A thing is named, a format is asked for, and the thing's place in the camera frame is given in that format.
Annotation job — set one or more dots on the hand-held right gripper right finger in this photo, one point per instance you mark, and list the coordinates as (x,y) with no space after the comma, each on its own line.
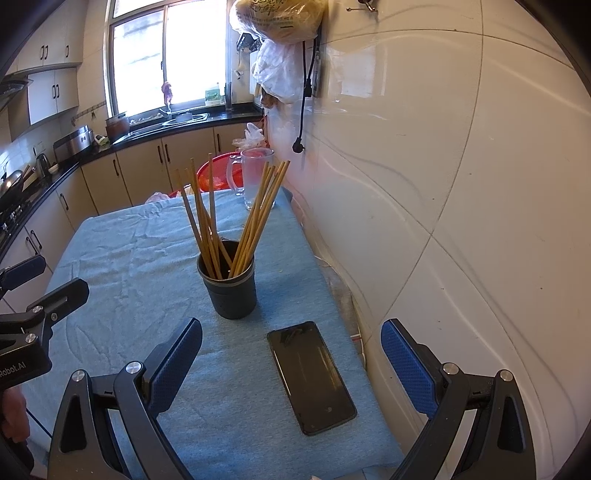
(406,364)

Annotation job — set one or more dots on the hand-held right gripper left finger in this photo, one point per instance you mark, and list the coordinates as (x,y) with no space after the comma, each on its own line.
(178,364)

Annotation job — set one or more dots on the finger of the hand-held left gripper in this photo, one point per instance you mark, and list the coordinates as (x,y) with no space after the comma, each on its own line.
(64,300)
(25,270)

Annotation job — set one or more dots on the black perforated utensil holder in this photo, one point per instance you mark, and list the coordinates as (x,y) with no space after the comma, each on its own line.
(231,295)

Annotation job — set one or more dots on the bunch of wooden chopsticks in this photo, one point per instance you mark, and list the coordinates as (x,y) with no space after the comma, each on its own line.
(251,230)

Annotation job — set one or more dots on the person's left hand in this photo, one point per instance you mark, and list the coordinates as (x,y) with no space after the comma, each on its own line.
(16,415)

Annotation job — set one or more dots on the grey-blue table cloth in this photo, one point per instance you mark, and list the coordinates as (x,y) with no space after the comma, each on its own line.
(138,277)

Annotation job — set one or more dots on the black wok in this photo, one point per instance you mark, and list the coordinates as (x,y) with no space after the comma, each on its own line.
(11,182)

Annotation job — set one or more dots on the black smartphone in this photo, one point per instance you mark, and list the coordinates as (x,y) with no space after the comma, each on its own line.
(311,378)

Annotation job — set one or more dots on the steel kettle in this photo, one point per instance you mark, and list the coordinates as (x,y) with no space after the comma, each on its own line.
(43,165)

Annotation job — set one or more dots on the pink plastic bag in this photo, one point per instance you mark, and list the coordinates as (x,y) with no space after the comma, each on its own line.
(159,197)

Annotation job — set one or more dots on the beige base cabinets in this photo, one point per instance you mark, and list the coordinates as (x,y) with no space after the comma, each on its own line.
(143,170)

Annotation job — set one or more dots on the brown clay pot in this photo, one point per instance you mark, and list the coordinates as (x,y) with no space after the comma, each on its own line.
(117,127)

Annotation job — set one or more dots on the beige upper cabinets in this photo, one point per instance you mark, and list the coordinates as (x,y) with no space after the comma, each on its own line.
(51,87)

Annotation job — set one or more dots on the red plastic basket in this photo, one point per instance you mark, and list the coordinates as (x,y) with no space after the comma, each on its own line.
(221,175)

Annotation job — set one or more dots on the clear glass pitcher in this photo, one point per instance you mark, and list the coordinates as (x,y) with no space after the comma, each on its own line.
(254,180)

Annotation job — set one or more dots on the steel sink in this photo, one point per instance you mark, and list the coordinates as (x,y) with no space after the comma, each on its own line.
(184,118)

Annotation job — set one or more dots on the purple hanging object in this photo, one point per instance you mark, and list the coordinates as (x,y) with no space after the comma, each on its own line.
(167,92)

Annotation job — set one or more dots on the kitchen window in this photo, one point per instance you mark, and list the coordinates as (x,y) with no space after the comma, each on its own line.
(138,60)

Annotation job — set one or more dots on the crumpled clear plastic bag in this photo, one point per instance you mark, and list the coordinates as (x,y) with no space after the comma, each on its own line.
(249,136)

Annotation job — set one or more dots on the black kitchen countertop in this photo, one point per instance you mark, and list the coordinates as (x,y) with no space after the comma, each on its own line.
(235,115)

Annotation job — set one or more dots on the green box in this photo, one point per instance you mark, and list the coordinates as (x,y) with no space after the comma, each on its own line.
(212,95)

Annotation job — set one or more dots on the white plastic bag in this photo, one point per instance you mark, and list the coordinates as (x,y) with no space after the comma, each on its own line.
(277,69)

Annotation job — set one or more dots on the yellow plastic bag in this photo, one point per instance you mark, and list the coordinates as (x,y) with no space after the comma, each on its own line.
(277,18)

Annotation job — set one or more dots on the wall socket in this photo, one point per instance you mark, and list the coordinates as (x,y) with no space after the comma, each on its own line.
(317,69)

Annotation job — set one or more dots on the metal wall hook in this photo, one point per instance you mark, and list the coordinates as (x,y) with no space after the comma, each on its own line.
(364,5)

